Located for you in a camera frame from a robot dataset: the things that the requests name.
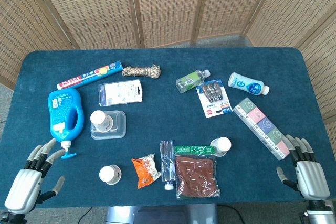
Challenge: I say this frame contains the blue detergent pump bottle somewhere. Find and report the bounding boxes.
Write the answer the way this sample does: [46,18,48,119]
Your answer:
[47,88,85,160]

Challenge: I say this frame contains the bundle of braided rope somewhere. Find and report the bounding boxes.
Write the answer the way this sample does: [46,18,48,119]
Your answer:
[122,62,162,79]

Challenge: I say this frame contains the blue plastic wrap box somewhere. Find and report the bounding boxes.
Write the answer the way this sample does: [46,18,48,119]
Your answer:
[57,60,124,90]

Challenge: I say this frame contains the paper cup green flower print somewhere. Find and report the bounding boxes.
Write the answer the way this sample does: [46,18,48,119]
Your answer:
[209,136,232,157]

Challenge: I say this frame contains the clear plastic food container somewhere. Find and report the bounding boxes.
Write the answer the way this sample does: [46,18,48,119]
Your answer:
[90,110,127,140]

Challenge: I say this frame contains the multicolour tissue pack row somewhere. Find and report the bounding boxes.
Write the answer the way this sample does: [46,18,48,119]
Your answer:
[233,97,296,161]

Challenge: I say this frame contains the white blue drink bottle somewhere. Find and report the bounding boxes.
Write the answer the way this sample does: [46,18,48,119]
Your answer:
[227,72,270,96]

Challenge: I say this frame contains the paper cup fern purple flower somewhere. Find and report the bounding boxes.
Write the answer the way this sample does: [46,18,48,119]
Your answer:
[99,164,122,185]

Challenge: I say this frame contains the brown cloth in clear bag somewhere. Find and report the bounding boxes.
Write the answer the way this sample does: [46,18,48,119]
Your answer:
[173,145,221,200]

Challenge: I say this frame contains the small clear bottle green label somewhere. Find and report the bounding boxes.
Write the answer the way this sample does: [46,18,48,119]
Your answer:
[175,69,211,93]

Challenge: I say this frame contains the empty clear water bottle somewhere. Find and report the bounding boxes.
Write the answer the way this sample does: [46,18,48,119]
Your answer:
[159,140,176,191]

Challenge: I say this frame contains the paper cup blue flower print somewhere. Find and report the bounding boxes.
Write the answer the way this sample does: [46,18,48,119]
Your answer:
[90,110,114,132]

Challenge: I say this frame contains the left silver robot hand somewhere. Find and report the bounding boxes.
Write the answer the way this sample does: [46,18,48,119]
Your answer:
[4,137,66,214]

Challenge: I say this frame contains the black floor cable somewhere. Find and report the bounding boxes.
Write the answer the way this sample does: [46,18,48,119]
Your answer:
[78,206,93,223]
[218,204,245,224]

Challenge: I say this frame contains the orange white snack bag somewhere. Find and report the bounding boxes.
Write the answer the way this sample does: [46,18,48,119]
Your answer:
[131,153,162,189]

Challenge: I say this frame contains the metal clips on card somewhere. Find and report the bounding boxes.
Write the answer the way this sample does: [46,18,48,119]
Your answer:
[196,78,233,119]

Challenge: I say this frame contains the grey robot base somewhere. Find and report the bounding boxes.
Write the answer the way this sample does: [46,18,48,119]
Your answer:
[104,204,218,224]

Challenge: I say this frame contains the bamboo folding screen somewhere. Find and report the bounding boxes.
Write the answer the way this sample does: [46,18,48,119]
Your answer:
[0,0,336,121]

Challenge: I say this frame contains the white card blister pack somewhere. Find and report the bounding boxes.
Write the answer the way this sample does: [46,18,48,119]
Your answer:
[98,79,144,107]

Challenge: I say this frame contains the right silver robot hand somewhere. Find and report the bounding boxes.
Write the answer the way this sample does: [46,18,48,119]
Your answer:
[276,134,331,201]

